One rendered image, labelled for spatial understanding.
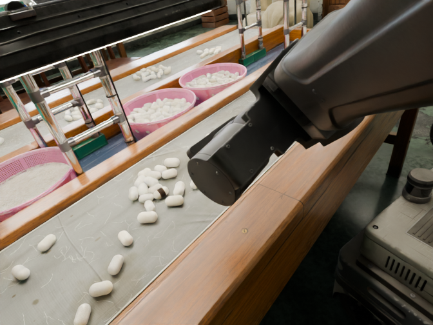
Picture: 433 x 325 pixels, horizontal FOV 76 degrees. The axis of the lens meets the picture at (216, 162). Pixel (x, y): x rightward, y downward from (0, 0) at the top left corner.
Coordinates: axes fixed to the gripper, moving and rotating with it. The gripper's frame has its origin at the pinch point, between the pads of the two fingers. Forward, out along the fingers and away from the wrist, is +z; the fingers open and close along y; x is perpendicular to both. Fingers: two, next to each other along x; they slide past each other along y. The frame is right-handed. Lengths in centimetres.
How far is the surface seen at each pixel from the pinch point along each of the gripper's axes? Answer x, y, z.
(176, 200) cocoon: 2.6, 2.3, 12.4
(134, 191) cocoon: -3.9, 5.9, 19.8
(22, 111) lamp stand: -40, 11, 43
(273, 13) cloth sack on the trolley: -88, -290, 164
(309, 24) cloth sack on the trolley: -54, -322, 154
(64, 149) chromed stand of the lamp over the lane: -21.1, 10.5, 28.0
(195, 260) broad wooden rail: 10.6, 9.7, 1.7
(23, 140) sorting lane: -41, 13, 67
